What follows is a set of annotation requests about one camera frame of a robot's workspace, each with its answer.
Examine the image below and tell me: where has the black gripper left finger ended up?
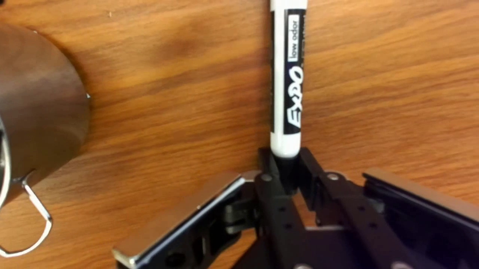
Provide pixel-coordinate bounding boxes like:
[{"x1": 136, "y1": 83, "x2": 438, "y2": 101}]
[{"x1": 110, "y1": 146, "x2": 311, "y2": 269}]

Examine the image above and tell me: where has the small stainless steel pot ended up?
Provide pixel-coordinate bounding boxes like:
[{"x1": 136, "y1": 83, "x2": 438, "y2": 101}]
[{"x1": 0, "y1": 20, "x2": 92, "y2": 260}]

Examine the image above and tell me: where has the white Expo marker black cap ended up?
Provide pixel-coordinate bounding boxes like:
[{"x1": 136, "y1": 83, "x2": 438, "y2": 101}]
[{"x1": 268, "y1": 0, "x2": 308, "y2": 195}]

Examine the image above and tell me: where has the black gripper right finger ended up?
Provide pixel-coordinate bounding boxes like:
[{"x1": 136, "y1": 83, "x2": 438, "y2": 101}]
[{"x1": 297, "y1": 146, "x2": 479, "y2": 269}]

